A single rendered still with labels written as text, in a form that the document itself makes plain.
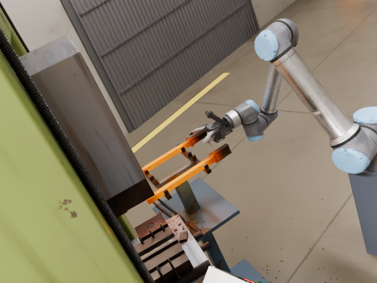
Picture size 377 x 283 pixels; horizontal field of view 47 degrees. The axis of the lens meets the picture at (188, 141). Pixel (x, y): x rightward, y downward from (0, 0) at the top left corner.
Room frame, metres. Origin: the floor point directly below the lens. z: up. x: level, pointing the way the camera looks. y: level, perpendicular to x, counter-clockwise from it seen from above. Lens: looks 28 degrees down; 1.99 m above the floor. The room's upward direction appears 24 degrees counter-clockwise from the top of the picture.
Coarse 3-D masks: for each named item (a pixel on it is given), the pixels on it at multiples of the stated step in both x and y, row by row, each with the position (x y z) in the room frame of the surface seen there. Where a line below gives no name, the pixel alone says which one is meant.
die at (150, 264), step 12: (168, 228) 1.30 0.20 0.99; (144, 240) 1.29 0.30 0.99; (156, 240) 1.26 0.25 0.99; (156, 252) 1.19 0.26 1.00; (168, 252) 1.18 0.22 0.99; (180, 252) 1.16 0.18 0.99; (156, 264) 1.15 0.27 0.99; (168, 264) 1.13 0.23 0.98; (180, 264) 1.11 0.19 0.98; (156, 276) 1.10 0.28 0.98; (168, 276) 1.10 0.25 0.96
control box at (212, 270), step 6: (210, 270) 0.81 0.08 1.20; (216, 270) 0.80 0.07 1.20; (222, 270) 0.81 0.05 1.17; (210, 276) 0.80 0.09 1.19; (216, 276) 0.79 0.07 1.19; (222, 276) 0.77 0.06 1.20; (228, 276) 0.76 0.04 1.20; (234, 276) 0.76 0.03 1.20; (240, 276) 0.85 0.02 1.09; (204, 282) 0.80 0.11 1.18; (210, 282) 0.78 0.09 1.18; (216, 282) 0.77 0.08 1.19; (222, 282) 0.76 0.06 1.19; (228, 282) 0.75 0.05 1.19; (234, 282) 0.74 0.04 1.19; (240, 282) 0.73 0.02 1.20; (246, 282) 0.72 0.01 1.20; (252, 282) 0.74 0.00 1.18
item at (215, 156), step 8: (224, 144) 1.69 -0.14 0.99; (216, 152) 1.66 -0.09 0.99; (224, 152) 1.67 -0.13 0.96; (208, 160) 1.64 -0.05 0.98; (216, 160) 1.64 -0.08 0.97; (192, 168) 1.63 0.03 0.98; (200, 168) 1.62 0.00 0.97; (184, 176) 1.60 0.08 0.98; (168, 184) 1.60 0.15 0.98; (176, 184) 1.59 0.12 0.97; (160, 192) 1.56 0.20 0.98; (152, 200) 1.55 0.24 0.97
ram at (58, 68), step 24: (48, 48) 1.26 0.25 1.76; (72, 48) 1.13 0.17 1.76; (48, 72) 1.05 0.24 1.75; (72, 72) 1.06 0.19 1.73; (48, 96) 1.04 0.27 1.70; (72, 96) 1.05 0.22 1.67; (96, 96) 1.06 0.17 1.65; (72, 120) 1.05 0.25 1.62; (96, 120) 1.06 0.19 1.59; (72, 144) 1.04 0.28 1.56; (96, 144) 1.05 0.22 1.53; (120, 144) 1.06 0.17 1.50; (96, 168) 1.05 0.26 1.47; (120, 168) 1.06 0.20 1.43; (120, 192) 1.05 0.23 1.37
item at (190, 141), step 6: (204, 132) 1.90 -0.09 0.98; (186, 138) 1.91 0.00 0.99; (192, 138) 1.88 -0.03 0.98; (198, 138) 1.89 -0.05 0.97; (180, 144) 1.89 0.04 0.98; (186, 144) 1.87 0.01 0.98; (192, 144) 1.87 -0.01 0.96; (174, 150) 1.85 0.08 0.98; (180, 150) 1.86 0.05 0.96; (162, 156) 1.85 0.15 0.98; (168, 156) 1.84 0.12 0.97; (150, 162) 1.84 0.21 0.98; (156, 162) 1.82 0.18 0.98; (162, 162) 1.83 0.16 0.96; (144, 168) 1.81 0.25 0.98; (150, 168) 1.81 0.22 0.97
